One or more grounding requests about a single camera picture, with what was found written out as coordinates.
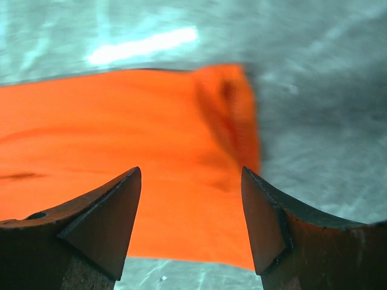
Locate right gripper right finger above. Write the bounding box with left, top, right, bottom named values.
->
left=241, top=168, right=386, bottom=290

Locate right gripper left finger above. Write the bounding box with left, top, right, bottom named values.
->
left=1, top=167, right=141, bottom=289

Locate orange t shirt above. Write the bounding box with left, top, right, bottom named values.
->
left=1, top=64, right=260, bottom=270

